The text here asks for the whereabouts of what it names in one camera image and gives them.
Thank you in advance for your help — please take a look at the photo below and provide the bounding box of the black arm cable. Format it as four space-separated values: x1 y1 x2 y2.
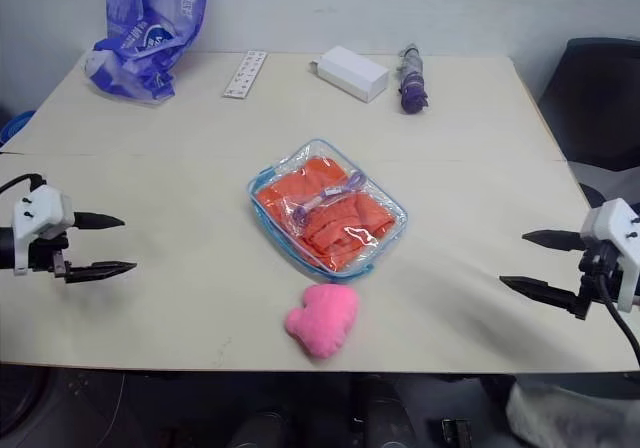
597 266 640 369
0 172 44 195

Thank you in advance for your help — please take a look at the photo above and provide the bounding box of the small black clip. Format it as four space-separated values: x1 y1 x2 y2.
439 417 472 448

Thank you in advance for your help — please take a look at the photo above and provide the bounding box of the white cardboard box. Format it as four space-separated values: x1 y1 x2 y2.
307 45 391 104

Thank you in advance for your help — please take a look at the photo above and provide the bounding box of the clear pouch with orange cloth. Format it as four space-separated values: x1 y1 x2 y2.
246 138 409 284

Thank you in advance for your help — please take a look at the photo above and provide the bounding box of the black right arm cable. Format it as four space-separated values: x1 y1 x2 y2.
597 266 640 369

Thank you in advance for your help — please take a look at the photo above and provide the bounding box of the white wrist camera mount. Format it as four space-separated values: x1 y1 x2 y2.
579 197 640 314
11 184 75 276

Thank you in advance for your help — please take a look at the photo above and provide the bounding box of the orange cloth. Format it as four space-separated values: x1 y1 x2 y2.
255 156 397 273

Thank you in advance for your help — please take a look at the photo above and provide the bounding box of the blue round object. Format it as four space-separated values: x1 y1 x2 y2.
0 109 37 150

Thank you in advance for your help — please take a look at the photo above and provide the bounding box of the black office chair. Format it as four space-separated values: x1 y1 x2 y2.
536 37 640 210

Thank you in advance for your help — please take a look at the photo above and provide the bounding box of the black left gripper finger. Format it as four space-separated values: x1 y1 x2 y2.
64 261 139 285
73 211 127 232

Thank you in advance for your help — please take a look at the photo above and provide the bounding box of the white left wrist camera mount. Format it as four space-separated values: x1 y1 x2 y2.
11 184 75 276

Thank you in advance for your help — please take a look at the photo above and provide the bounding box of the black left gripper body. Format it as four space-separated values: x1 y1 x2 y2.
28 231 72 282

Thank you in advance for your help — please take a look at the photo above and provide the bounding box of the pink plush toy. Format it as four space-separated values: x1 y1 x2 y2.
284 283 362 360

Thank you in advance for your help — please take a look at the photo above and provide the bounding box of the purple folded umbrella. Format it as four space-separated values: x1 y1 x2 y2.
395 42 432 116

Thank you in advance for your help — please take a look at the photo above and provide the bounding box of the blue printed plastic bag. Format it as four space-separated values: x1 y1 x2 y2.
81 0 212 106

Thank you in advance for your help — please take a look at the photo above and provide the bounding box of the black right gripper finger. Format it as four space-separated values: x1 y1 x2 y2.
499 274 584 315
521 228 587 254

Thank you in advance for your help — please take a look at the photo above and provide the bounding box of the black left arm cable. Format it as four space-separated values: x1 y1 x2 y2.
0 172 44 195

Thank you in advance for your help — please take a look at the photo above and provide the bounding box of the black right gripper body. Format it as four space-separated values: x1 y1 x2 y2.
574 244 626 321

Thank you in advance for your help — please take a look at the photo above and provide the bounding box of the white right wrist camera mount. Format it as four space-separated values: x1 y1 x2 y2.
579 197 640 314

